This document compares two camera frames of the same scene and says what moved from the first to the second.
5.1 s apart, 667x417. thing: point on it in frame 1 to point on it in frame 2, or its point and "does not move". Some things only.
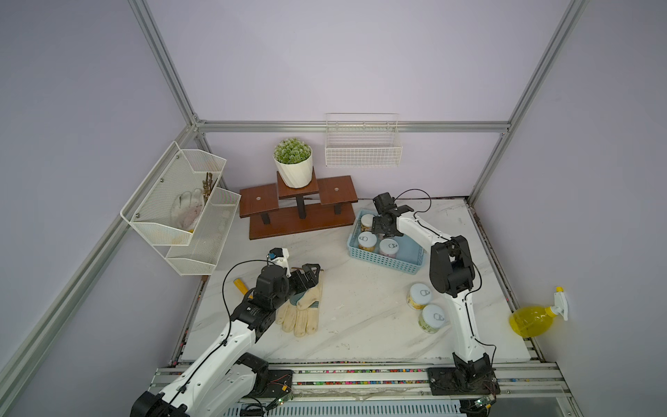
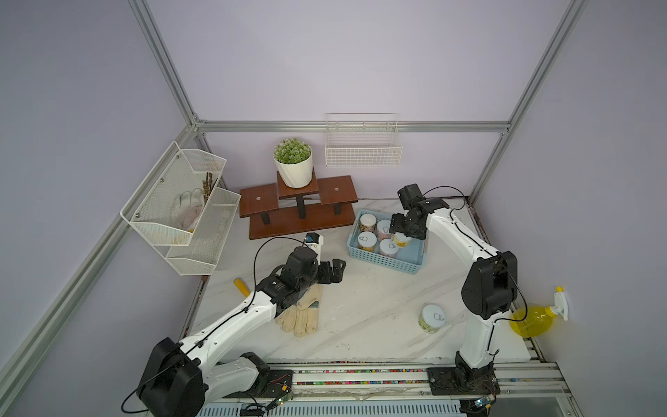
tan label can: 366,241 does not move
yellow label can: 419,295 to 400,239
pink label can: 388,248 does not move
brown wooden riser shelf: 277,209 does not move
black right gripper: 377,226 to 396,225
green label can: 431,318 does not move
